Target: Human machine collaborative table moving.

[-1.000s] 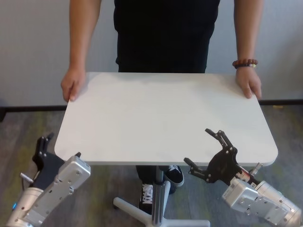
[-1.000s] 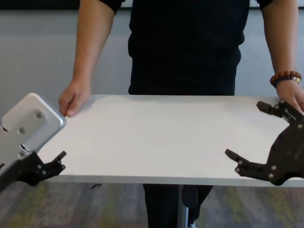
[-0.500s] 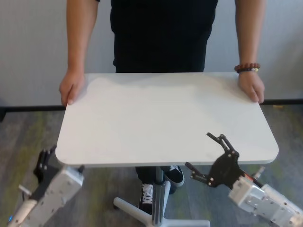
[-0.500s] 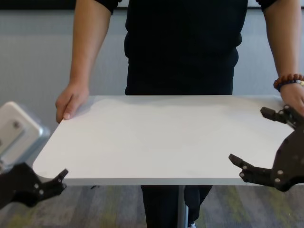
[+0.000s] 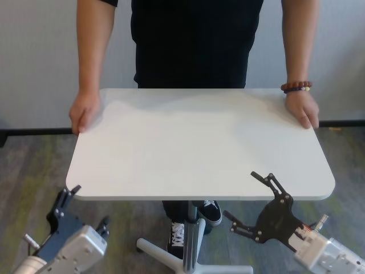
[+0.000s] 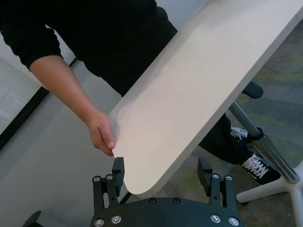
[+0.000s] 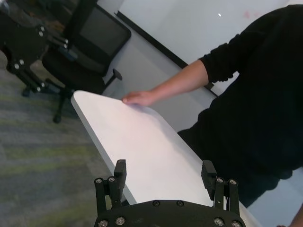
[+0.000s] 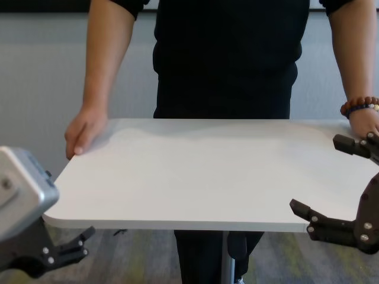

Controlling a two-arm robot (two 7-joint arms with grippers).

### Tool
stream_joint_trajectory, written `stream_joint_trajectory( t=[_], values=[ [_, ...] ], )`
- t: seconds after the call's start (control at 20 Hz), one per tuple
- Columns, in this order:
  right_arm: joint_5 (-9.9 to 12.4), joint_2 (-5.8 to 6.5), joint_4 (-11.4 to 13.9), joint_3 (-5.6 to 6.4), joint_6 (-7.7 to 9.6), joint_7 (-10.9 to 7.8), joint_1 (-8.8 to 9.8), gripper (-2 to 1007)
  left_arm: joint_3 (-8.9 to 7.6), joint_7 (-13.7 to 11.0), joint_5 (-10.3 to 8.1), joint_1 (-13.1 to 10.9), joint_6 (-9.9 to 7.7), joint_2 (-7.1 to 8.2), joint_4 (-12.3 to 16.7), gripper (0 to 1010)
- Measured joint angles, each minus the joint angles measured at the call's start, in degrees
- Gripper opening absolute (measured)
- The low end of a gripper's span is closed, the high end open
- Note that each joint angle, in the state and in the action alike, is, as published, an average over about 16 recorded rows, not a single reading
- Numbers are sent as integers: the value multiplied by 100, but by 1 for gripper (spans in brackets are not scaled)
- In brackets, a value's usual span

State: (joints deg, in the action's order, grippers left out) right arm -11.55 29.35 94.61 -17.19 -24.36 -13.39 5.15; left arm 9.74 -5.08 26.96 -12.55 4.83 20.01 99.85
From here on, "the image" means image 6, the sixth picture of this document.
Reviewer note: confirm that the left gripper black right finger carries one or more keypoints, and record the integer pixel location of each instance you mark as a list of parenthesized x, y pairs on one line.
[(220, 191)]

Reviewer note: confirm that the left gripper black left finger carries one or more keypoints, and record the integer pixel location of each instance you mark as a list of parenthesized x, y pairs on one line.
[(107, 191)]

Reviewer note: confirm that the white height-adjustable table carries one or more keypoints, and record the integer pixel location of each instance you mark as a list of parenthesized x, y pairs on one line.
[(189, 94)]

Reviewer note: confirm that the person's right forearm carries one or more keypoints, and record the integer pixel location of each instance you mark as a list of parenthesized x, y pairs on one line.
[(66, 85)]

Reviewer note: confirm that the person's right hand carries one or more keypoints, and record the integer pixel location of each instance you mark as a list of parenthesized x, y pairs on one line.
[(103, 132)]

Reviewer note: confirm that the black white right sneaker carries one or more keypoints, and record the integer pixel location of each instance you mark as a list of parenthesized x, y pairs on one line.
[(260, 170)]

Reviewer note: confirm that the black white sneaker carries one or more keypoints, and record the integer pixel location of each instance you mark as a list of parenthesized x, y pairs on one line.
[(260, 170), (240, 134)]

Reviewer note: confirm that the black trousers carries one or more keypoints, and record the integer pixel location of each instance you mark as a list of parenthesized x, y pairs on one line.
[(222, 144)]

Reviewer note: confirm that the black white left sneaker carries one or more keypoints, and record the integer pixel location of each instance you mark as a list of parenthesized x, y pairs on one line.
[(240, 134)]

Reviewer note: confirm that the black baseboard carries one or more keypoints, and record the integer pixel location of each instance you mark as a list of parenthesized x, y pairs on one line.
[(23, 118)]

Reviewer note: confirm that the black short sleeve shirt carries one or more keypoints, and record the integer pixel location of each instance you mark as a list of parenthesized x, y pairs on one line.
[(94, 35)]

